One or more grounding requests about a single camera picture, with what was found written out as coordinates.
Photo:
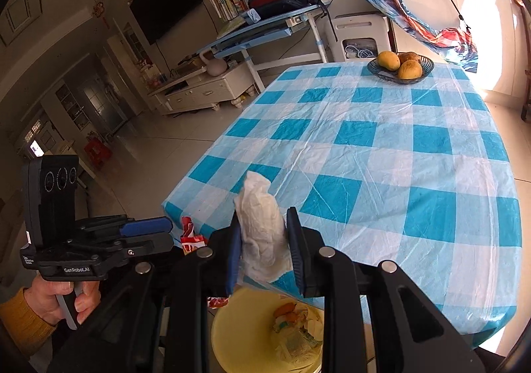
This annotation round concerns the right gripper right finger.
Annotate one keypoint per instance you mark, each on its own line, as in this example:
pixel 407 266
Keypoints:
pixel 305 244

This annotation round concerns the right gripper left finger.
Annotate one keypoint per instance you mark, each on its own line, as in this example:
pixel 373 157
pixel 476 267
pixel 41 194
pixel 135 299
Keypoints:
pixel 234 253

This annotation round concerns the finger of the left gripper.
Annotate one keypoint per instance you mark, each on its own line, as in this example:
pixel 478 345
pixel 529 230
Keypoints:
pixel 121 226
pixel 120 252

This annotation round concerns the red white snack bag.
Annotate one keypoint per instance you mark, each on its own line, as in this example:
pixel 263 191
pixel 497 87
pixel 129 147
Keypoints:
pixel 189 240

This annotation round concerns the orange peel piece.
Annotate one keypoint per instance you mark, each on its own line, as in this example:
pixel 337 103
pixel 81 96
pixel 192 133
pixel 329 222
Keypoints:
pixel 284 309

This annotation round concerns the clear plastic water bottle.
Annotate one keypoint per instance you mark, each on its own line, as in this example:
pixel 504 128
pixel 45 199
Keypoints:
pixel 293 347

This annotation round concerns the mustard sleeve left forearm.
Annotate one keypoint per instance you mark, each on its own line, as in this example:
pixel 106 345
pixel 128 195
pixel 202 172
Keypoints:
pixel 27 330

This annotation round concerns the yellow plastic trash basin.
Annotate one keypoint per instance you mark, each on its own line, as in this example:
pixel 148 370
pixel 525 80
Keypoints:
pixel 242 337

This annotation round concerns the blue checkered tablecloth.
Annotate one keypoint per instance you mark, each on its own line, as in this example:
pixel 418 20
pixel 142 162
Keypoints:
pixel 416 174

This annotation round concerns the white tv cabinet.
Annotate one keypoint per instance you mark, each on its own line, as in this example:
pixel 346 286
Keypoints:
pixel 199 90

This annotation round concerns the pink kettlebell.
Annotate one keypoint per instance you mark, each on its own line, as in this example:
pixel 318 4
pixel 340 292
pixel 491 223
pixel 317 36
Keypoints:
pixel 214 66

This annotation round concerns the blue study desk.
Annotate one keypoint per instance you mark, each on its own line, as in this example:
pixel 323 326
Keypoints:
pixel 266 31

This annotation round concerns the colourful hanging kite bag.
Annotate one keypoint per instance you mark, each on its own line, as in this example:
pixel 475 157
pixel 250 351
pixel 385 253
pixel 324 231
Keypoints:
pixel 454 44

